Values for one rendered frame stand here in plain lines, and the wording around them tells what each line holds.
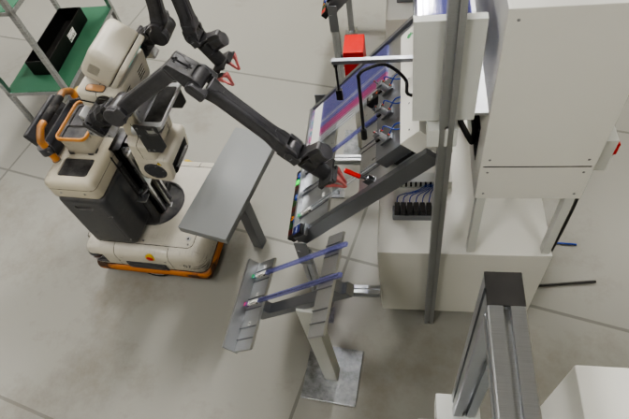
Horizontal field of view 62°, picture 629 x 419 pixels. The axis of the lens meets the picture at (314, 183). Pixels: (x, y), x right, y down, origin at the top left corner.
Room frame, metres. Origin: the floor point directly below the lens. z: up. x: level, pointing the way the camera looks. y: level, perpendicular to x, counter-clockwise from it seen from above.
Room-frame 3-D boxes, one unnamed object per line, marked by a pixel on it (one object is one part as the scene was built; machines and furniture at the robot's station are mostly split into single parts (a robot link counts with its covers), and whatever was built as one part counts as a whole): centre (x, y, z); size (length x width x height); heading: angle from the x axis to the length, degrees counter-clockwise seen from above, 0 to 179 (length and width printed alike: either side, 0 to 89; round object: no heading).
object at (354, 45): (2.04, -0.35, 0.39); 0.24 x 0.24 x 0.78; 73
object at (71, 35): (3.26, 1.49, 0.41); 0.57 x 0.17 x 0.11; 163
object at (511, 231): (1.22, -0.59, 0.31); 0.70 x 0.65 x 0.62; 163
